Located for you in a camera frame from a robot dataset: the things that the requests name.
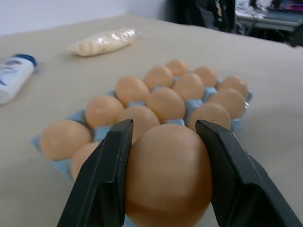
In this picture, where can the dark chair back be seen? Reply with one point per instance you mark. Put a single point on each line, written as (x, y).
(297, 35)

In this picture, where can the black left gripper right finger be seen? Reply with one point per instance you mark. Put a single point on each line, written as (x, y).
(236, 179)

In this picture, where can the brown egg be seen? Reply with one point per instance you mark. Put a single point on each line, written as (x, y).
(210, 114)
(168, 175)
(205, 75)
(228, 101)
(177, 67)
(144, 118)
(158, 76)
(132, 91)
(234, 85)
(64, 139)
(165, 102)
(188, 86)
(104, 111)
(81, 158)

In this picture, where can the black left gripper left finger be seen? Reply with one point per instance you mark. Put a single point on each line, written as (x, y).
(99, 170)

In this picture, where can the black clothing in background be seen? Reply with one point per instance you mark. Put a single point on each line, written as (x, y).
(201, 13)

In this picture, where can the clear bag of yellow grains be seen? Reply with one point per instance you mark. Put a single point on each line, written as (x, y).
(104, 42)

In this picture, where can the blue egg tray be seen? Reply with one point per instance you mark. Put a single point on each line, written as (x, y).
(194, 104)

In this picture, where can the grey background desk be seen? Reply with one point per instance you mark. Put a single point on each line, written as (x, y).
(270, 20)

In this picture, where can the white bottle with blue cap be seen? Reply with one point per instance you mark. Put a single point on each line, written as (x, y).
(14, 75)

